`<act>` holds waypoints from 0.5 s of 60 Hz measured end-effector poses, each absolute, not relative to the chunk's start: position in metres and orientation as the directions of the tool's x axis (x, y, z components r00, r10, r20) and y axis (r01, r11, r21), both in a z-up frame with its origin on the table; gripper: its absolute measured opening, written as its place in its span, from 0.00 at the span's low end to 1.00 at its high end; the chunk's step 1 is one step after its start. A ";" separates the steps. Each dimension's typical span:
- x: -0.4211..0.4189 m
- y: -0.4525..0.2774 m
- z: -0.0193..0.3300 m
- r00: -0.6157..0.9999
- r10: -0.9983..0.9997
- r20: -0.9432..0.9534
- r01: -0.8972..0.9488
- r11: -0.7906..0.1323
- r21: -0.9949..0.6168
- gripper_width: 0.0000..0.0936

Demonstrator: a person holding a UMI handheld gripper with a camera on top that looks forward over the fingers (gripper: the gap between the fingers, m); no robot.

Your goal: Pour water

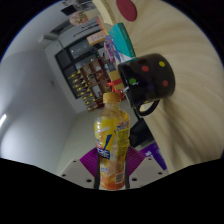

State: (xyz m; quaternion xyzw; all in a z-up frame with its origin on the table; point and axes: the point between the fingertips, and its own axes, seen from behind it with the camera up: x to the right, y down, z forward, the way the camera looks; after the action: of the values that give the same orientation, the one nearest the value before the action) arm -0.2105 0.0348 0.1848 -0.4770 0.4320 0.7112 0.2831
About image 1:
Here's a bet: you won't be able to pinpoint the black framed glass door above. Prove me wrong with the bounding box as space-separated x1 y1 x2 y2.
54 39 108 100

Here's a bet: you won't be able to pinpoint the pale yellow envelope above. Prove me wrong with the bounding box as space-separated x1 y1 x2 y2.
92 0 116 26

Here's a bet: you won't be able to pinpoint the yellow-labelled orange drink bottle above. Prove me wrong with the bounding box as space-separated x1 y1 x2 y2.
93 92 132 191

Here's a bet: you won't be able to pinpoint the teal book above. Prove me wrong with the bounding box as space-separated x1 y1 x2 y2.
108 22 137 63

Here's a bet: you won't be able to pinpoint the purple sign board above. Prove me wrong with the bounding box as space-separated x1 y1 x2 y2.
139 141 168 171

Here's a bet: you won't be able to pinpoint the black dotted mug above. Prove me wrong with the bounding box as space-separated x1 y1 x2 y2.
117 53 176 118

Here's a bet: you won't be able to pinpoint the yellow gift box red ribbon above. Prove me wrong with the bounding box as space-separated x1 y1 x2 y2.
106 77 126 95

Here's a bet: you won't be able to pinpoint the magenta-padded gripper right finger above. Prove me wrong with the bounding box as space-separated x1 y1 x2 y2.
124 145 170 190

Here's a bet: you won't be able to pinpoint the pink flowers in pot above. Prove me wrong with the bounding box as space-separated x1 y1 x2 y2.
69 10 90 27

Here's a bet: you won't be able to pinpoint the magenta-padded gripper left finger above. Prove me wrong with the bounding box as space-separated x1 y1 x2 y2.
59 146 101 190

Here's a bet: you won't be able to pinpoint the white wall air conditioner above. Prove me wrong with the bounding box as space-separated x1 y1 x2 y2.
38 31 61 45

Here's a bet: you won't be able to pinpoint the black computer monitor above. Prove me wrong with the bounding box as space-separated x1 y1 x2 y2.
60 4 84 16

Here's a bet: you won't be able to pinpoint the pale orange carton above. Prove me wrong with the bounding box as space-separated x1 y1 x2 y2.
87 31 105 46

